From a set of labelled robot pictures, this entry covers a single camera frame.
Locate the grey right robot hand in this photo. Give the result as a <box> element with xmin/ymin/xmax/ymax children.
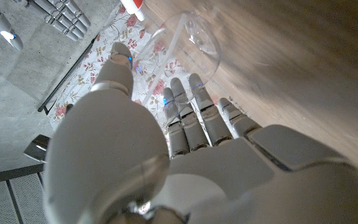
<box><xmin>0</xmin><ymin>0</ymin><xmax>91</xmax><ymax>52</ymax></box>

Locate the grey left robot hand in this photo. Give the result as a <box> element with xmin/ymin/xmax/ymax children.
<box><xmin>42</xmin><ymin>42</ymin><xmax>358</xmax><ymax>224</ymax></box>

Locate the white toothpaste tube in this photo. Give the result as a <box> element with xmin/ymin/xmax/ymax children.
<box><xmin>119</xmin><ymin>0</ymin><xmax>146</xmax><ymax>22</ymax></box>

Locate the black pole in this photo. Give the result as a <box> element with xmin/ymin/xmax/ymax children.
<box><xmin>37</xmin><ymin>37</ymin><xmax>98</xmax><ymax>115</ymax></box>

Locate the floral backdrop cloth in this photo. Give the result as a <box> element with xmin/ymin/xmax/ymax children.
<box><xmin>47</xmin><ymin>2</ymin><xmax>248</xmax><ymax>147</ymax></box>

